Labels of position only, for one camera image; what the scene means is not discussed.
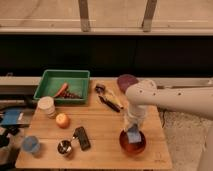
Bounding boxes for blue sponge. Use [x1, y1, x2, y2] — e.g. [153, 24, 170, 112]
[127, 125, 141, 143]

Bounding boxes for red bowl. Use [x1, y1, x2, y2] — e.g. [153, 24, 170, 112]
[119, 131, 146, 156]

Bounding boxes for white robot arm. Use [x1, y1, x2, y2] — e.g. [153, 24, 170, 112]
[125, 79, 213, 171]

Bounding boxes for purple bowl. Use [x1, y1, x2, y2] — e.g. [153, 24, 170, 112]
[117, 74, 138, 93]

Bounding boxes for yellow corn toy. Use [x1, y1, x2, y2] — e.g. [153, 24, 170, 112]
[105, 92, 123, 109]

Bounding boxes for black remote control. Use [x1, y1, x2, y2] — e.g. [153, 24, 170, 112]
[74, 127, 91, 151]

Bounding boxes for dark grapes bunch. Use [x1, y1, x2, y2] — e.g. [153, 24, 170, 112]
[62, 91, 81, 99]

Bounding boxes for orange apple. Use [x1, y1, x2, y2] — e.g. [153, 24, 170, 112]
[56, 113, 70, 129]

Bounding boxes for metal measuring cup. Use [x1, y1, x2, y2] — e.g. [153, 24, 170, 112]
[57, 137, 75, 157]

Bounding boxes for green plastic tray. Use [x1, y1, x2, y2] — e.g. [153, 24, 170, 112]
[34, 69, 90, 104]

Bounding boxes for orange carrot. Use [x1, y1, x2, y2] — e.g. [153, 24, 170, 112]
[53, 83, 68, 98]

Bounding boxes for white stacked cups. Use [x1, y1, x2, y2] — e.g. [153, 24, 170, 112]
[37, 96, 56, 118]

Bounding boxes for blue plastic cup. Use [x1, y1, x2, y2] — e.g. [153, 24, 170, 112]
[21, 136, 40, 154]

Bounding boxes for blue box on floor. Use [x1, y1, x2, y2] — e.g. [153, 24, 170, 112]
[0, 109, 32, 126]

